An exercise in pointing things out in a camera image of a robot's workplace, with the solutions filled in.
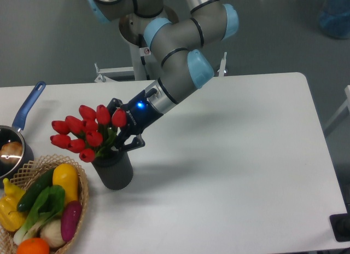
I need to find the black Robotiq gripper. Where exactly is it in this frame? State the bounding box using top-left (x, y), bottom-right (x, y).
top-left (107, 89), bottom-right (163, 152)

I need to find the red tulip bouquet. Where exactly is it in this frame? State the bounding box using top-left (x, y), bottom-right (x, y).
top-left (50, 105), bottom-right (127, 163)

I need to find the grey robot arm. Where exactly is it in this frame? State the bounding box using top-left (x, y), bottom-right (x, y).
top-left (87, 0), bottom-right (239, 151)

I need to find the dark grey ribbed vase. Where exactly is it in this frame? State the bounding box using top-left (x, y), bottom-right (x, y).
top-left (92, 151), bottom-right (133, 191)

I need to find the woven wicker basket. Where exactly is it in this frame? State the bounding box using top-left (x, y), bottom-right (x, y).
top-left (9, 154), bottom-right (89, 254)

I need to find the purple eggplant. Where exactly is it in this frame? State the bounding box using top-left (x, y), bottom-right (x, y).
top-left (61, 200), bottom-right (83, 242)

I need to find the green bok choy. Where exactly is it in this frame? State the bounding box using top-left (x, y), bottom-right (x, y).
top-left (13, 185), bottom-right (65, 245)

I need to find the green cucumber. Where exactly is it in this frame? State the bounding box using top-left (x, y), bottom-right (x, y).
top-left (17, 168), bottom-right (55, 212)

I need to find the white garlic bulb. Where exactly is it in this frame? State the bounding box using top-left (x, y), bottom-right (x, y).
top-left (40, 220), bottom-right (65, 249)

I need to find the yellow bell pepper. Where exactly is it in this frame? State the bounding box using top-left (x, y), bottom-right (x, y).
top-left (1, 178), bottom-right (27, 232)

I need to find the orange fruit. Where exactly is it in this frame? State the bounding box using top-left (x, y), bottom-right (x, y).
top-left (16, 238), bottom-right (50, 254)

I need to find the white furniture leg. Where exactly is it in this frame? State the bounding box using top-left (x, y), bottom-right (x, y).
top-left (323, 85), bottom-right (349, 137)

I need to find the blue bag on floor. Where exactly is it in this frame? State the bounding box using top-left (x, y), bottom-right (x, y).
top-left (318, 0), bottom-right (349, 39)

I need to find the black device at table edge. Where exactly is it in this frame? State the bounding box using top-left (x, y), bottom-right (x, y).
top-left (329, 213), bottom-right (349, 242)

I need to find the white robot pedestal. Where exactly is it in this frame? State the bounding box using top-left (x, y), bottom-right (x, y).
top-left (94, 7), bottom-right (229, 83)

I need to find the black cable on pedestal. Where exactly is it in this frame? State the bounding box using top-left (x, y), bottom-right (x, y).
top-left (138, 34), bottom-right (150, 80)

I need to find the blue-handled saucepan with lid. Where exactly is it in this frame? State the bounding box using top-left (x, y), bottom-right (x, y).
top-left (1, 81), bottom-right (46, 180)

